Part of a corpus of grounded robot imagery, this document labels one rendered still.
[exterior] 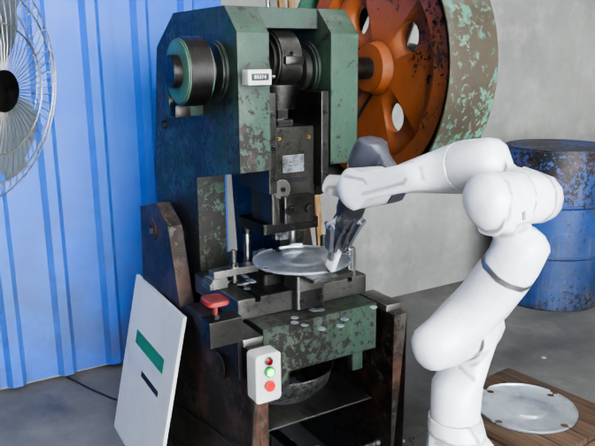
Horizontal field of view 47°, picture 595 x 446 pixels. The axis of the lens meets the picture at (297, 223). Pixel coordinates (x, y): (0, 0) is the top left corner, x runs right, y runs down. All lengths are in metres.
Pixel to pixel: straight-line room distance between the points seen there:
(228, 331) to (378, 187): 0.57
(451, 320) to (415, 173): 0.32
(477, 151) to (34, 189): 2.02
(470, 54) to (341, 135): 0.42
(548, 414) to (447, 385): 0.69
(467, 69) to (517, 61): 2.53
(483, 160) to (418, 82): 0.73
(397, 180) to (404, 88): 0.68
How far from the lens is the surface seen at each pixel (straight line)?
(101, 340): 3.23
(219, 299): 1.78
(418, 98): 2.10
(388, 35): 2.21
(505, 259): 1.36
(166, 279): 2.32
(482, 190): 1.32
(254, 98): 1.86
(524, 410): 2.17
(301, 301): 1.99
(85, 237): 3.07
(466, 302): 1.42
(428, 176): 1.48
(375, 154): 1.68
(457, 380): 1.55
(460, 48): 1.92
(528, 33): 4.51
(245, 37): 1.85
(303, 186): 2.02
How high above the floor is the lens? 1.37
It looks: 14 degrees down
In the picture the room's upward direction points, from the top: straight up
